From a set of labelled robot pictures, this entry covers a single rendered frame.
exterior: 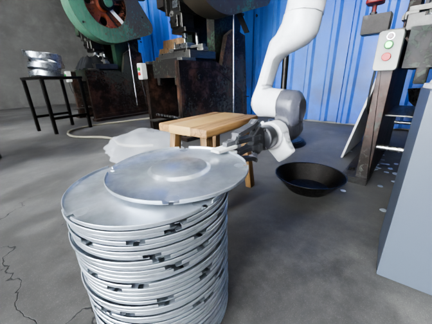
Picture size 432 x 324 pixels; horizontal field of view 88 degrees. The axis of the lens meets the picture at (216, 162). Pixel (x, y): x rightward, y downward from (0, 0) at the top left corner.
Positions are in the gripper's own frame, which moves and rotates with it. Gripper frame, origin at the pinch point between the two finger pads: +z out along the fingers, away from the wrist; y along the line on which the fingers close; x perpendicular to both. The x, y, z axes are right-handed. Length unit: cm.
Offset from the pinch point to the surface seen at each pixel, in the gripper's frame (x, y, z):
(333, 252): 24.1, -30.7, -19.7
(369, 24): 9, 36, -78
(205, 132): -14.7, 1.7, -7.2
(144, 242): 11.7, -3.6, 29.2
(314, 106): -61, -13, -213
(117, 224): 8.7, -1.1, 31.2
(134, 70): -288, 33, -124
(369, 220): 28, -31, -44
